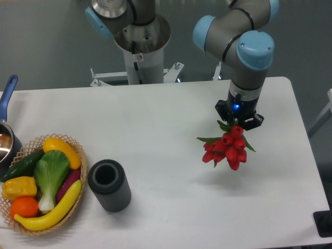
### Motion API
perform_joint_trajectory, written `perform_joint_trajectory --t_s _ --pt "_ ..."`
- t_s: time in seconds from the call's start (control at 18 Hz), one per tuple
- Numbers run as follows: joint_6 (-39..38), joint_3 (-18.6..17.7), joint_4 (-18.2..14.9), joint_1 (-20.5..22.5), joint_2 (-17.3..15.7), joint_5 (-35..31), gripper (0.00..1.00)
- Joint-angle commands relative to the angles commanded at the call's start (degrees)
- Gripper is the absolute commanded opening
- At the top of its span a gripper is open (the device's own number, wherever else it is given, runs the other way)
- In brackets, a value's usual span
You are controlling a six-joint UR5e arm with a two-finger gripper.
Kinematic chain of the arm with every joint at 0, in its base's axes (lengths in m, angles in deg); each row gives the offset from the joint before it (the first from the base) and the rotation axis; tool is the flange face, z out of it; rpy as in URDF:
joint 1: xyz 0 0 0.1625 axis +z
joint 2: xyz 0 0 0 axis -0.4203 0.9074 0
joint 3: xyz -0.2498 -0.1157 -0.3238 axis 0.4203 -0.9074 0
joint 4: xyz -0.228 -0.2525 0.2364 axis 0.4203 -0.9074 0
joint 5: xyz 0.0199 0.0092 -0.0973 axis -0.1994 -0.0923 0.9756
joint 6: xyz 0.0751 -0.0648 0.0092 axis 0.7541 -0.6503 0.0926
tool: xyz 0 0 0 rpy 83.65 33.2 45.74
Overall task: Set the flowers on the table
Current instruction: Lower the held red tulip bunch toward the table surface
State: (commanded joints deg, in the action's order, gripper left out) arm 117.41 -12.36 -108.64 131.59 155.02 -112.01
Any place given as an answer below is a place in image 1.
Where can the red tulip bouquet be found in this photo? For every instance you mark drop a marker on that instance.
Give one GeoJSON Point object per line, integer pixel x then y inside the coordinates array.
{"type": "Point", "coordinates": [232, 146]}

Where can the white furniture leg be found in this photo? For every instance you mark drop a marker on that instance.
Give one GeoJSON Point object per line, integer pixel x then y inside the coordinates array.
{"type": "Point", "coordinates": [323, 116]}

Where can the green bok choy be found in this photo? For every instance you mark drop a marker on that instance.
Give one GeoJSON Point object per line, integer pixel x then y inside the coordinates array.
{"type": "Point", "coordinates": [49, 173]}

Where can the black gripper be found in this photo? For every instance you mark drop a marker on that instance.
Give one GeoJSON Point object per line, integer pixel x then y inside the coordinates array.
{"type": "Point", "coordinates": [241, 106]}

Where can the green cucumber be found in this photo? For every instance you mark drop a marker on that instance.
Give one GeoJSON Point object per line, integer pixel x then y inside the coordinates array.
{"type": "Point", "coordinates": [24, 167]}

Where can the woven wicker basket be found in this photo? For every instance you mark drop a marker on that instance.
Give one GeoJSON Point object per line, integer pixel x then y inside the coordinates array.
{"type": "Point", "coordinates": [37, 144]}

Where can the purple sweet potato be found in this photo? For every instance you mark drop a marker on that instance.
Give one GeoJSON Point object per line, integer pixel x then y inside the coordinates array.
{"type": "Point", "coordinates": [73, 176]}

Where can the dark grey ribbed vase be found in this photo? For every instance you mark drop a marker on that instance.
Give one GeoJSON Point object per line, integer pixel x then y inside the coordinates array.
{"type": "Point", "coordinates": [108, 181]}

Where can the black device at edge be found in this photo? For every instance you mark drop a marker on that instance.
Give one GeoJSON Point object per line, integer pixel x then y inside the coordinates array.
{"type": "Point", "coordinates": [323, 223]}

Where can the blue handled saucepan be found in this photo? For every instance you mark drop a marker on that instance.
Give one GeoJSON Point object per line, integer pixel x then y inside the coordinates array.
{"type": "Point", "coordinates": [10, 144]}

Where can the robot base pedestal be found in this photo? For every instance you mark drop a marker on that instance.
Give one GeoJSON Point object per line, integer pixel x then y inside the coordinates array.
{"type": "Point", "coordinates": [143, 50]}

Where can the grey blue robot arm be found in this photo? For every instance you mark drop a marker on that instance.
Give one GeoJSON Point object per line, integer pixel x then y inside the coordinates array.
{"type": "Point", "coordinates": [235, 40]}

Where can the orange fruit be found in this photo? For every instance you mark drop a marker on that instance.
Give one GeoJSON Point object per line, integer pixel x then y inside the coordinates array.
{"type": "Point", "coordinates": [26, 207]}

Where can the yellow banana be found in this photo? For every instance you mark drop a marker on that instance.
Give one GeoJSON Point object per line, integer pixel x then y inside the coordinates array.
{"type": "Point", "coordinates": [57, 214]}

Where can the yellow bell pepper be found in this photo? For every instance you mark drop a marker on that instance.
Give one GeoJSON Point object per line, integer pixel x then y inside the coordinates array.
{"type": "Point", "coordinates": [23, 186]}

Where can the white metal base frame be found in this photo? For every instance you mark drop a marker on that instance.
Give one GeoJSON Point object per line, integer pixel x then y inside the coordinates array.
{"type": "Point", "coordinates": [170, 75]}

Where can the yellow squash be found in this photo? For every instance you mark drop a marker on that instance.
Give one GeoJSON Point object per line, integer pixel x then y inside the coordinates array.
{"type": "Point", "coordinates": [54, 143]}

